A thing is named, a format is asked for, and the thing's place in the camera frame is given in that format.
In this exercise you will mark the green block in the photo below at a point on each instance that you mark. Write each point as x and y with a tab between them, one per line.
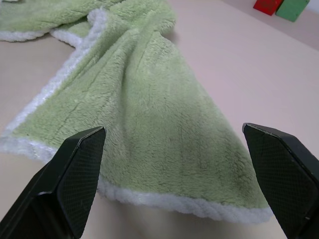
292	8

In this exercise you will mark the red block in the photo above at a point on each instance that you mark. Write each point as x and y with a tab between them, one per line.
266	5

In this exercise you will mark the green fluffy towel white border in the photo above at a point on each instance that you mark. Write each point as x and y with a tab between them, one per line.
139	104

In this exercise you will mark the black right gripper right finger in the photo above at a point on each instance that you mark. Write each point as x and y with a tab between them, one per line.
286	179

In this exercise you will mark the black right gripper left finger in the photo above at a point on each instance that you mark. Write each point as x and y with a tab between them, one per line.
62	184

